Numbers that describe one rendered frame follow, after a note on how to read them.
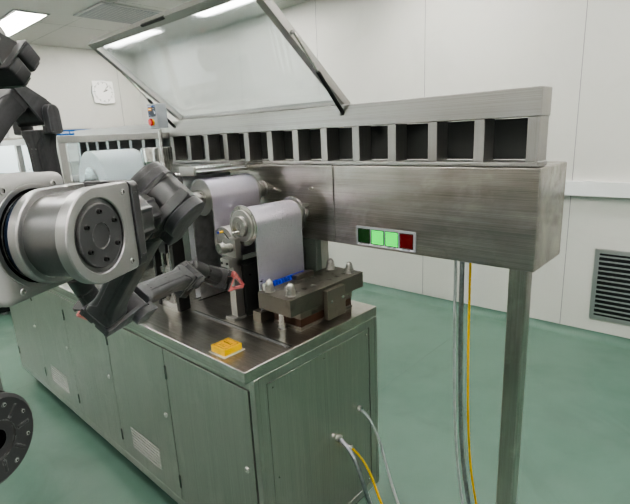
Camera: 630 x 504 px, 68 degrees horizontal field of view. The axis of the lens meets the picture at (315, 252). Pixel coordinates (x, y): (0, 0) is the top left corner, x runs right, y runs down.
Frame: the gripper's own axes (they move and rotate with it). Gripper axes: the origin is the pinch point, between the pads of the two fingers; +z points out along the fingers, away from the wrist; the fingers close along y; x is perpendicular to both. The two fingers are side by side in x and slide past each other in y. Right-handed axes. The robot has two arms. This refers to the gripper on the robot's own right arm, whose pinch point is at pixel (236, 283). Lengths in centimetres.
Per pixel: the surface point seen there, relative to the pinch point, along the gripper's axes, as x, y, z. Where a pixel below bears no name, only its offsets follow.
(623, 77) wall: 202, 59, 201
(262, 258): 11.6, 0.2, 7.6
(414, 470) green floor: -56, 27, 116
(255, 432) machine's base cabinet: -41.9, 24.5, 5.1
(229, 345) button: -19.5, 11.8, -4.8
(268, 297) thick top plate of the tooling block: -1.2, 9.4, 7.5
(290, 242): 21.5, 0.2, 18.6
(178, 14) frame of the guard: 81, -25, -41
